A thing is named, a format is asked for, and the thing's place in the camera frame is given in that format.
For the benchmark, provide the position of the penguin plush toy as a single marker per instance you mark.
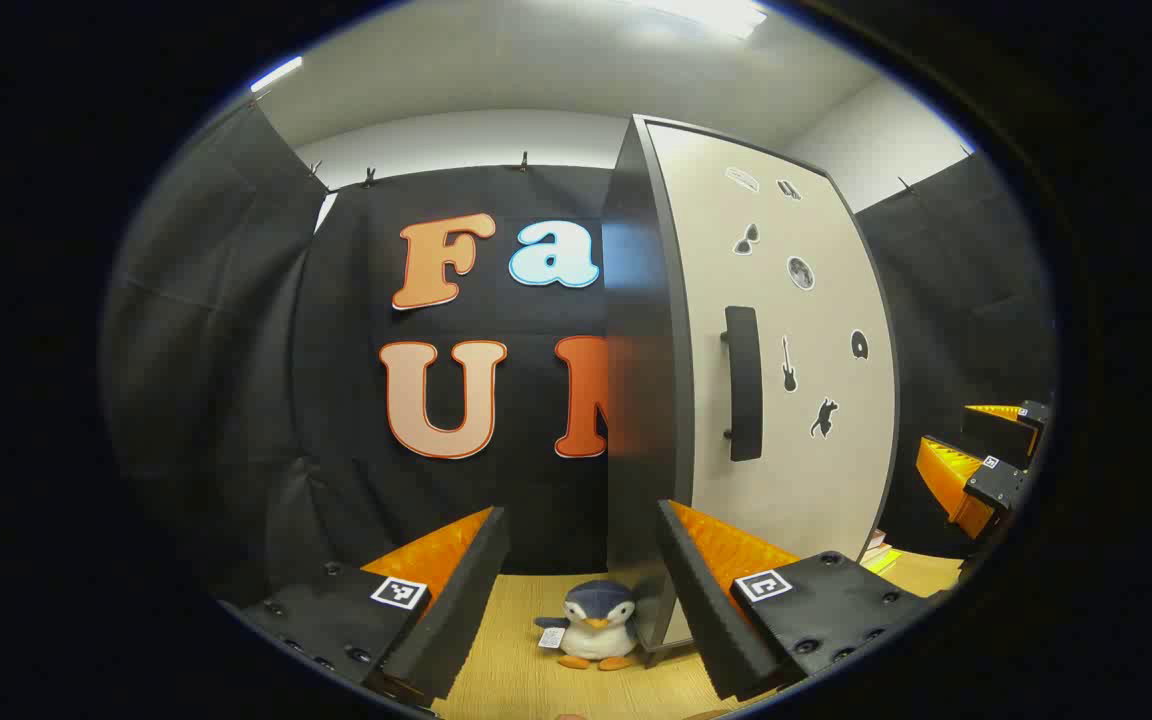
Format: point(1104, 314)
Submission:
point(596, 630)

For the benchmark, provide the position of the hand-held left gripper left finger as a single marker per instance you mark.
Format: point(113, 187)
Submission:
point(456, 610)

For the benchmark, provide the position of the brown thin book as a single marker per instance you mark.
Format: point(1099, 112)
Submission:
point(874, 543)

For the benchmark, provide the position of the yellow thin book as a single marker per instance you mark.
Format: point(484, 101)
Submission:
point(881, 560)

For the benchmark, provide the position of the grey cabinet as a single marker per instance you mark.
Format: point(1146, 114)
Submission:
point(641, 400)

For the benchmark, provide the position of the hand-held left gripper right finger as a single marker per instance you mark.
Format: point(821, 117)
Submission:
point(706, 610)

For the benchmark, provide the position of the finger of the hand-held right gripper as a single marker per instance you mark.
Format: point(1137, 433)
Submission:
point(996, 485)
point(996, 430)

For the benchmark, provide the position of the ceiling light panel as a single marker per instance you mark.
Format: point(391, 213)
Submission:
point(276, 74)
point(711, 15)

